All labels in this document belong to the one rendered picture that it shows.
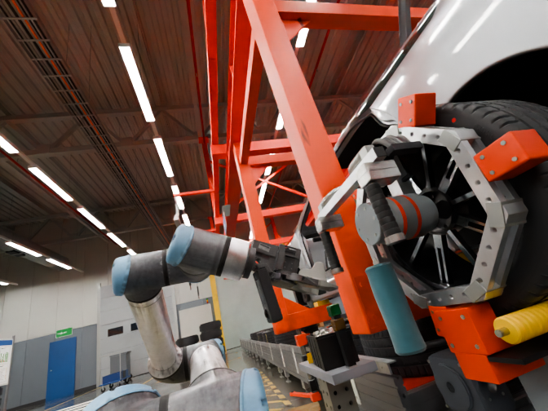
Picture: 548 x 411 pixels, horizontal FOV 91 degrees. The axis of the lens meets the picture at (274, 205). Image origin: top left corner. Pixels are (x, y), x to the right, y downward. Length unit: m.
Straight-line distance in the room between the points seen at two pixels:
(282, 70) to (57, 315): 14.66
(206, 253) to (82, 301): 14.62
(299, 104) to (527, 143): 1.13
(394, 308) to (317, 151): 0.84
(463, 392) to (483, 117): 0.83
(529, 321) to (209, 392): 0.70
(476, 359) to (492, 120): 0.59
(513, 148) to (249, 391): 0.69
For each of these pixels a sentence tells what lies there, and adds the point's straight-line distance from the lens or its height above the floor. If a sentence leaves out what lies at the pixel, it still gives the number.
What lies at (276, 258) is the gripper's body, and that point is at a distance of 0.61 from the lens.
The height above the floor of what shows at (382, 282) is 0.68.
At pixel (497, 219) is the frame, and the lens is 0.76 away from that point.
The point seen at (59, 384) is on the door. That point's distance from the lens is 15.11.
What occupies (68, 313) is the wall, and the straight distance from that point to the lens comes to 15.30.
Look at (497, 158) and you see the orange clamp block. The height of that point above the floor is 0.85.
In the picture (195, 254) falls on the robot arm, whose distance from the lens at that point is 0.58.
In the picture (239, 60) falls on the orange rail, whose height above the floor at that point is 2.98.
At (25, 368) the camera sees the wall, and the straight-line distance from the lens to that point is 15.76.
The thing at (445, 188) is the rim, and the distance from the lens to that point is 0.97.
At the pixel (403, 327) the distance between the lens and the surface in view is 0.93.
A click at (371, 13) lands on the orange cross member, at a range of 2.70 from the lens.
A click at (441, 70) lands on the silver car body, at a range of 1.47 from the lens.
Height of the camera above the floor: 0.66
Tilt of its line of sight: 23 degrees up
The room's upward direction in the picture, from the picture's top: 15 degrees counter-clockwise
